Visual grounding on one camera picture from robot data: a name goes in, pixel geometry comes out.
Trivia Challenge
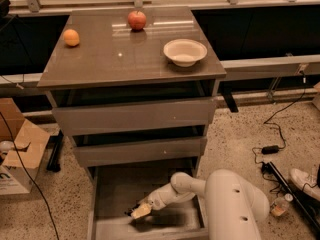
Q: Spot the black metal floor bar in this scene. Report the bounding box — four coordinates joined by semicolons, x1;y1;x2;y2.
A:
261;162;320;240

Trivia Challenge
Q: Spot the black table leg foot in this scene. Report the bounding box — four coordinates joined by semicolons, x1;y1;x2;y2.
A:
46;131;64;172

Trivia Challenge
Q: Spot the grey drawer cabinet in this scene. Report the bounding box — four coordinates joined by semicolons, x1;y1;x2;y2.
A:
37;6;227;185

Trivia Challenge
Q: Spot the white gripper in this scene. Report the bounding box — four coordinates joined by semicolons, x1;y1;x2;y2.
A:
131;190;166;219

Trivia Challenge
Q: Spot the white paper bowl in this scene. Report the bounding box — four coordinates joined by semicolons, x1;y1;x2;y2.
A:
163;39;207;67

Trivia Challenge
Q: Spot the black power adapter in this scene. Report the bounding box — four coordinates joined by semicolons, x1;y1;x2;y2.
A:
261;145;279;155

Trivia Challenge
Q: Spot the grey top drawer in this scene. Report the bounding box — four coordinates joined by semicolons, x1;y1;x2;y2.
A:
52;98;215;136

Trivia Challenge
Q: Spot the white sneaker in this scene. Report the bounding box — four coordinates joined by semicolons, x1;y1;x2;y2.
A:
289;168;320;201

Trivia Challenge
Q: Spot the orange fruit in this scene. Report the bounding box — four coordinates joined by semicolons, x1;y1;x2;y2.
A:
63;29;80;47

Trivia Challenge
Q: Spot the red apple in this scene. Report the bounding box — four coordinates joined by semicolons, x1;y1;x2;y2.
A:
127;11;146;31

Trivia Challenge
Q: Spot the grey middle drawer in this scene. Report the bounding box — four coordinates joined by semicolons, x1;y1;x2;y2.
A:
73;137;207;167

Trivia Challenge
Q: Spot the plastic bottle on floor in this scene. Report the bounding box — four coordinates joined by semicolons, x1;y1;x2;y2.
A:
270;193;293;217

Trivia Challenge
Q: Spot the grey open bottom drawer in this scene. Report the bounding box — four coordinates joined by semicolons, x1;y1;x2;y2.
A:
87;158;208;240

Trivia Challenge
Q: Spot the open cardboard box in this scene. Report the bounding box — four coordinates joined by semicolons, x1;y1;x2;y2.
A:
0;98;50;195

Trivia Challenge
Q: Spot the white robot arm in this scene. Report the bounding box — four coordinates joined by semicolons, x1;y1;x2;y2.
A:
129;169;270;240

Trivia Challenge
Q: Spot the black floor cable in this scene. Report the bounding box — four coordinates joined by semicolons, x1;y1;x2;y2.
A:
0;112;61;240

